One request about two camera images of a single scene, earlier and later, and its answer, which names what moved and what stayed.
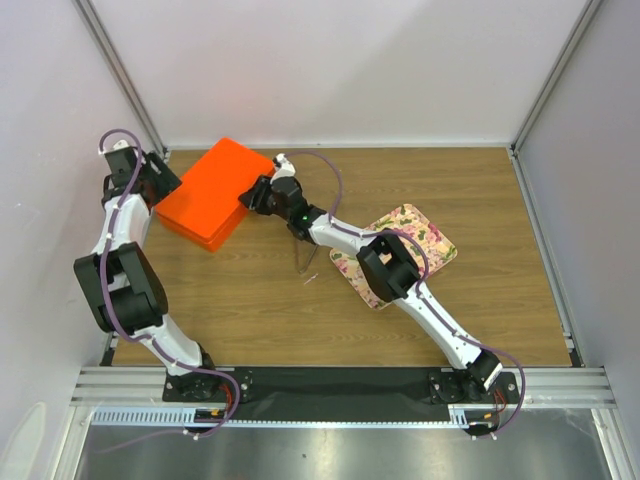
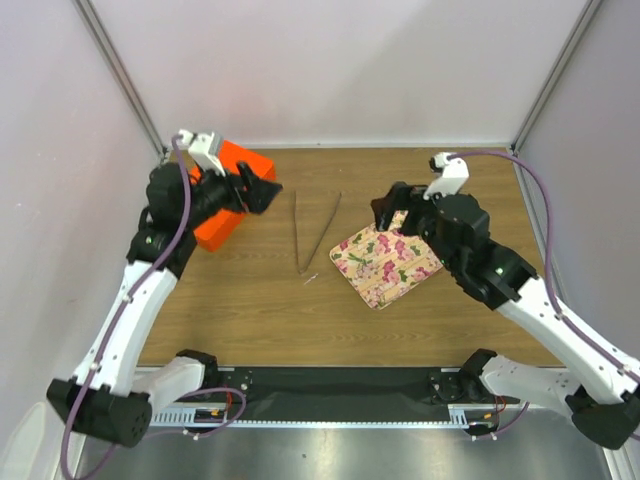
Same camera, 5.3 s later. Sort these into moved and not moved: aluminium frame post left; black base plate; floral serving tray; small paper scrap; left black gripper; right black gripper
Moved: left black gripper; right black gripper
Not moved: aluminium frame post left; small paper scrap; floral serving tray; black base plate
